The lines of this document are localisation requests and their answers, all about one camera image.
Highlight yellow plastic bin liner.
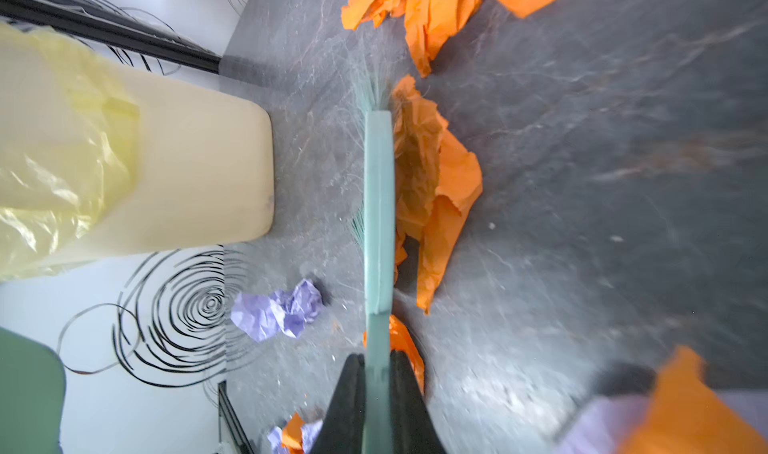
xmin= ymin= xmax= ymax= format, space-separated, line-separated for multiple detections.
xmin=1 ymin=24 xmax=140 ymax=281

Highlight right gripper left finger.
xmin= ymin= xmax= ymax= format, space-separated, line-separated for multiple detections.
xmin=310 ymin=354 xmax=366 ymax=454

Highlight purple paper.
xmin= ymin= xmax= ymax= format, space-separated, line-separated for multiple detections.
xmin=230 ymin=279 xmax=323 ymax=342
xmin=554 ymin=390 xmax=767 ymax=453

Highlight green hand brush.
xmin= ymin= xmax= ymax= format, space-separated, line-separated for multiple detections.
xmin=352 ymin=52 xmax=396 ymax=453

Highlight orange paper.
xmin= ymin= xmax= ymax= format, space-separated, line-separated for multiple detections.
xmin=618 ymin=346 xmax=767 ymax=453

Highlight cream trash bin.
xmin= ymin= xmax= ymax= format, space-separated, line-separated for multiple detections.
xmin=40 ymin=66 xmax=275 ymax=267

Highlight purple orange scrap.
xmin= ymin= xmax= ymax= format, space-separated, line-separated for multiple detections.
xmin=267 ymin=412 xmax=323 ymax=454

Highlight orange paper scraps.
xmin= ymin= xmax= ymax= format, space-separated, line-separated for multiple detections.
xmin=341 ymin=0 xmax=556 ymax=78

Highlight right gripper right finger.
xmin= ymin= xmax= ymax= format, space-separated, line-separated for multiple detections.
xmin=389 ymin=351 xmax=446 ymax=454

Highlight green dustpan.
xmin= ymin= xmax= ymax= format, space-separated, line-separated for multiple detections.
xmin=1 ymin=329 xmax=66 ymax=453

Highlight orange paper scrap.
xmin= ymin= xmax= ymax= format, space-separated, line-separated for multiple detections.
xmin=389 ymin=74 xmax=484 ymax=395

